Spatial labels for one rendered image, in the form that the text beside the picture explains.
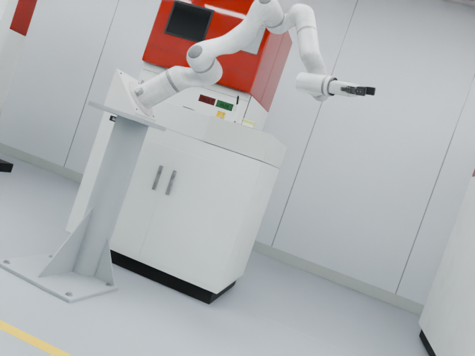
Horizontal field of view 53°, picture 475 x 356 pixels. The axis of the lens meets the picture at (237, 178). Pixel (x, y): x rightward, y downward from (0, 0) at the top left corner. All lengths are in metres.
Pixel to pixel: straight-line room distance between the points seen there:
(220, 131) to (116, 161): 0.58
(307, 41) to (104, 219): 1.25
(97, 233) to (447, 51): 3.54
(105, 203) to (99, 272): 0.34
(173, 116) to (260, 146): 0.51
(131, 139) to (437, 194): 3.04
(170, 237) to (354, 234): 2.33
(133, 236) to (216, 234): 0.48
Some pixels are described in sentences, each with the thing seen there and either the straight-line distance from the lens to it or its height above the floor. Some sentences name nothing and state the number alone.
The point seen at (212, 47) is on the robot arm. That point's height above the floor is 1.23.
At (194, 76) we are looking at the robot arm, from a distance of 2.34.
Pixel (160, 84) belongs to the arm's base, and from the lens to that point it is 2.31.
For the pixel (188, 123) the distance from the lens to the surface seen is 2.60.
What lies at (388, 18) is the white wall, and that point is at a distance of 4.84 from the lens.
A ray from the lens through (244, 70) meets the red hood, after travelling 3.18.
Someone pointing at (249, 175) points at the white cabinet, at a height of 0.73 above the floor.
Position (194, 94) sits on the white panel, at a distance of 3.29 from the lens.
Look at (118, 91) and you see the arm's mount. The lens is 2.31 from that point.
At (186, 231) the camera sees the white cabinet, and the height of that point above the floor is 0.33.
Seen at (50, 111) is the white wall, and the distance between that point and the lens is 5.61.
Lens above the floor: 0.79
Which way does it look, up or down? 2 degrees down
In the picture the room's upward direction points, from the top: 19 degrees clockwise
